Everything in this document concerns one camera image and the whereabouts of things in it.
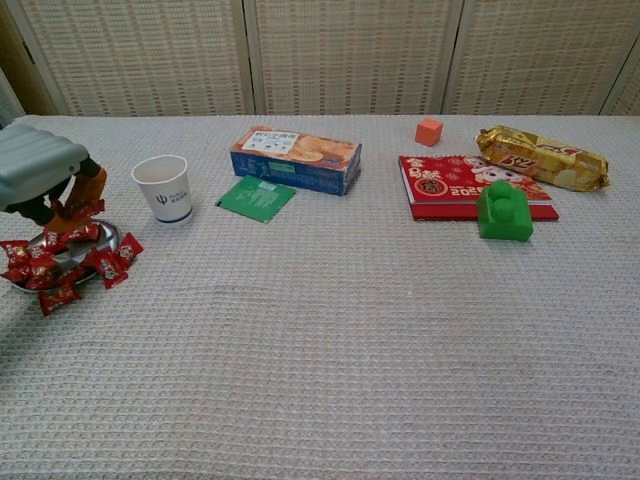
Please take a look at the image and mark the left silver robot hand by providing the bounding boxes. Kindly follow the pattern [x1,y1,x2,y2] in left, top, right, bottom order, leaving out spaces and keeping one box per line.
[0,124,109,234]

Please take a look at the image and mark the red candies pile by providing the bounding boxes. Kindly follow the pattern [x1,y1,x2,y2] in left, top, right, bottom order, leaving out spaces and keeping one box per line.
[14,218,124,294]

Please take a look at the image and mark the white paper cup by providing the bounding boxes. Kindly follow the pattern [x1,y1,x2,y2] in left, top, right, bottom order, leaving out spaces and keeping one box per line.
[130,154,195,227]

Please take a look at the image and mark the woven rattan screen panel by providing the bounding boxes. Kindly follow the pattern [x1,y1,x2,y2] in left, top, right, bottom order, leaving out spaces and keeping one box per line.
[9,0,257,117]
[599,44,640,117]
[243,0,464,116]
[442,0,640,116]

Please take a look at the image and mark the green foil sachet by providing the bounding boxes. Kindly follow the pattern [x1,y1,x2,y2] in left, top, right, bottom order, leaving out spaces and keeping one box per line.
[214,174,298,225]

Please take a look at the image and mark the orange and blue cookie box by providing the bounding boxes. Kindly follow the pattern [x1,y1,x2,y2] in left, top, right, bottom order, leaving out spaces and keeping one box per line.
[229,124,364,198]

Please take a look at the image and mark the white woven tablecloth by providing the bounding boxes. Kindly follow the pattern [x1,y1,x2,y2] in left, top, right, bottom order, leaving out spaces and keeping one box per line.
[0,113,640,480]

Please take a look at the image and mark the small orange cube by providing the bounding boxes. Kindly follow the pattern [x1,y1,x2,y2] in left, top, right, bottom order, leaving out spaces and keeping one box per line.
[414,117,445,148]

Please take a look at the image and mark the red desk calendar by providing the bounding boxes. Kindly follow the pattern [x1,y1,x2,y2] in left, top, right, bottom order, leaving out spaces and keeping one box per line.
[397,154,561,222]

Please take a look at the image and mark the green toy building block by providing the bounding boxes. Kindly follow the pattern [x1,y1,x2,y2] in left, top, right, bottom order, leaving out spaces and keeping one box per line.
[475,179,535,245]

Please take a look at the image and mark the gold biscuit packet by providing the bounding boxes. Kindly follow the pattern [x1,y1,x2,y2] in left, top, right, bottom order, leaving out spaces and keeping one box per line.
[473,124,612,194]

